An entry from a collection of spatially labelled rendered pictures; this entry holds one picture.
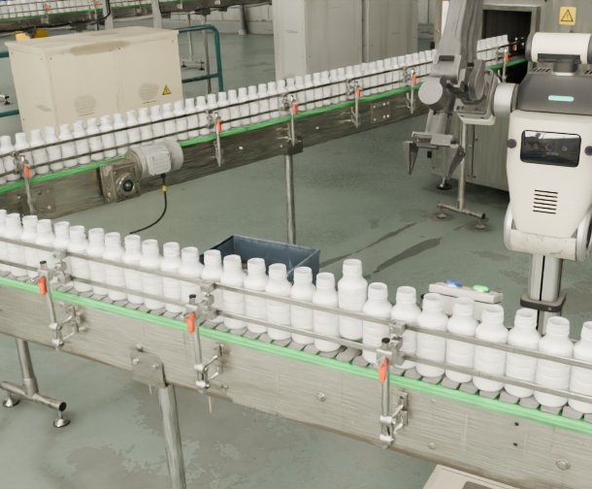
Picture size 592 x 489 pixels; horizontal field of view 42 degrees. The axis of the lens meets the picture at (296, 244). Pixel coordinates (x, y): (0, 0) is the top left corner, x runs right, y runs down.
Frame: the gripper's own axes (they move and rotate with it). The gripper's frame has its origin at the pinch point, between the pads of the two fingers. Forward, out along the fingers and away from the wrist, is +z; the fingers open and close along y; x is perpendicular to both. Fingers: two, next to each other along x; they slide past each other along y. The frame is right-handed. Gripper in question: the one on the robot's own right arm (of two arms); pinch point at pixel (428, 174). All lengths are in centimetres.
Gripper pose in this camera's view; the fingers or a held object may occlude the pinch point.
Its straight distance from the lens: 185.8
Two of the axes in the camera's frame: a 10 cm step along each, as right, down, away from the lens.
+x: 4.7, 1.1, 8.8
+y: 8.6, 1.7, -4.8
